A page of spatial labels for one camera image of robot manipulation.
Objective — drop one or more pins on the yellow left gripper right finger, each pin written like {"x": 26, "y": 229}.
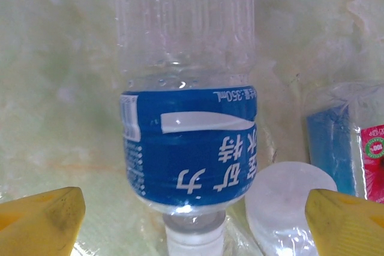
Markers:
{"x": 348, "y": 226}

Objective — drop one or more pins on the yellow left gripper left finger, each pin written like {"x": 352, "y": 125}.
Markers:
{"x": 33, "y": 226}

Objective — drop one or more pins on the clear bottle white cap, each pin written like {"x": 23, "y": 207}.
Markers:
{"x": 186, "y": 148}

